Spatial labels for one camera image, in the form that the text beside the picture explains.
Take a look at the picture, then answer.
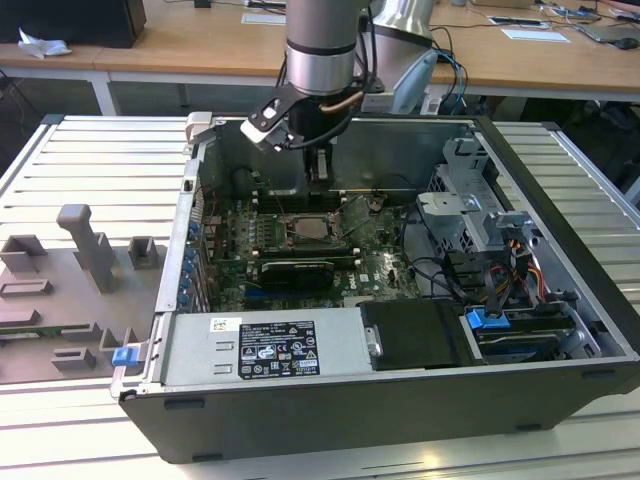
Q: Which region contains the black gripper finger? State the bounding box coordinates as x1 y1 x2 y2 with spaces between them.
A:
303 142 335 195

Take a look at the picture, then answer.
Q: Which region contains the small square CPU plate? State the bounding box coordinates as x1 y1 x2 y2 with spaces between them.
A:
292 215 335 239

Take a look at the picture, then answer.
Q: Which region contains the metal socket cover frame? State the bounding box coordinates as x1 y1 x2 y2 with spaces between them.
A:
338 194 375 237

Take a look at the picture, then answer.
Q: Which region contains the black RAM slot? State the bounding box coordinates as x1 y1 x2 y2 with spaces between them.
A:
257 191 349 202
254 243 361 256
254 252 362 265
257 199 349 211

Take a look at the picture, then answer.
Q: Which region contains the CPU socket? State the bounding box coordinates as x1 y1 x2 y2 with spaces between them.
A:
282 210 349 250

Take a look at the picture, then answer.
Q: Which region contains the black cylinder component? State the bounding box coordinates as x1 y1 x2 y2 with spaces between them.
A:
231 168 257 192

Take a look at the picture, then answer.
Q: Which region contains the black graphics card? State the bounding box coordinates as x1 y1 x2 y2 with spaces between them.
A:
258 258 336 293

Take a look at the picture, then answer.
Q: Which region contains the green motherboard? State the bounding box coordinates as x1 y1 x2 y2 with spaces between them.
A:
202 189 434 314

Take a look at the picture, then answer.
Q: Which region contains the pale blue teach pendant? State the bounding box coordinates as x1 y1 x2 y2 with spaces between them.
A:
391 49 440 114

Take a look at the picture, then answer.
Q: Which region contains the long wooden desk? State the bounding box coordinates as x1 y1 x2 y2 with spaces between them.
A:
0 0 640 117

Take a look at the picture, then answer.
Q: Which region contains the metal disk bay cage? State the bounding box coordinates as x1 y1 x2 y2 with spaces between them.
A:
413 135 546 256

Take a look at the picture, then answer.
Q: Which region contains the black plastic air shroud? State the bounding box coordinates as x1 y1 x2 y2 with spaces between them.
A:
358 298 482 372

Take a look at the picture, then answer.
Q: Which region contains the silver power supply unit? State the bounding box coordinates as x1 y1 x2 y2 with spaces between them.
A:
160 305 377 387

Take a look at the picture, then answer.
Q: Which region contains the hard disk in blue carrier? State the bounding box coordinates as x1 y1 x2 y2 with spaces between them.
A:
462 307 574 365

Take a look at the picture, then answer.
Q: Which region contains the black open PC case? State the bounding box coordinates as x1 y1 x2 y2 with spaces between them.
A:
110 110 640 464

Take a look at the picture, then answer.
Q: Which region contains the black computer box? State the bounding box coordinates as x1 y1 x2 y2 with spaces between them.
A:
0 0 148 50

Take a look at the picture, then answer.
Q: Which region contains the blue case release latch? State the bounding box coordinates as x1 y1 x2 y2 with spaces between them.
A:
112 345 138 370

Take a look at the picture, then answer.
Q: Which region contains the crumpled white paper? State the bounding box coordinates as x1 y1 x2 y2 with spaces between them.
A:
17 27 72 62

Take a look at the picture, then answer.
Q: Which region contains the grey parts rack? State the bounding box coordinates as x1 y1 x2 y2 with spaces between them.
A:
0 202 170 387

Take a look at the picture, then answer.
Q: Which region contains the green RAM stick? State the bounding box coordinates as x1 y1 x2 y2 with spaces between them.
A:
0 324 69 337

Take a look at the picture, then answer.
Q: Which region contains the grey flat laptop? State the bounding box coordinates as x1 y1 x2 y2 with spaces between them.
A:
578 21 640 44

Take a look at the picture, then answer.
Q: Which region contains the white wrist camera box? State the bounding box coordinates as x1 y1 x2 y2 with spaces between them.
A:
238 96 297 152

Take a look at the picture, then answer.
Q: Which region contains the thin wire locking lever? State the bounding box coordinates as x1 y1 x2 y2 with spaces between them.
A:
272 189 291 226

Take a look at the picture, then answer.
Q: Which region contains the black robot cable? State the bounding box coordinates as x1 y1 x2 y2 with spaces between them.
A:
352 0 386 99

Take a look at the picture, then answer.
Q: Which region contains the grey case latch handle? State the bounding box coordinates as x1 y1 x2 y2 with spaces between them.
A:
183 110 217 147

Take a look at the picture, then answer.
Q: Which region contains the grey desk cable flap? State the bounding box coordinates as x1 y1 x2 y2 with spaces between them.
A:
240 11 289 27

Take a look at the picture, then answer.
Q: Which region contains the blue cable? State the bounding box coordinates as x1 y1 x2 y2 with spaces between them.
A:
438 47 472 117

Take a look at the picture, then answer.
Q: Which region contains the black flat data wire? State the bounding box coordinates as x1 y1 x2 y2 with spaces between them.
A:
444 249 504 321

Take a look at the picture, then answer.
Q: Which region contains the coloured power wire bundle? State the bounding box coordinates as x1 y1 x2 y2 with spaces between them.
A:
502 238 546 301

